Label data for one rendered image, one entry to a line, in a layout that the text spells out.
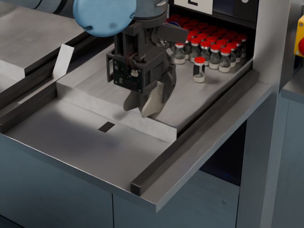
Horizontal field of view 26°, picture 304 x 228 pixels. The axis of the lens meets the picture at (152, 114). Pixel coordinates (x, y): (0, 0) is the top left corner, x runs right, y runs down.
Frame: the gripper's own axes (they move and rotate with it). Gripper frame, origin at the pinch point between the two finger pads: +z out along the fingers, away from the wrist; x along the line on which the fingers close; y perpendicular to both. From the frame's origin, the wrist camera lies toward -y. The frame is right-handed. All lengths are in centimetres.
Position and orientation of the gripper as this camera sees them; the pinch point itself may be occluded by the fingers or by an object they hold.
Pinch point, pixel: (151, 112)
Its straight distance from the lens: 111.5
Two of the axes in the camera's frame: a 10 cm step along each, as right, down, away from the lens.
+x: 8.3, 3.2, -4.6
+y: -5.6, 4.8, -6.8
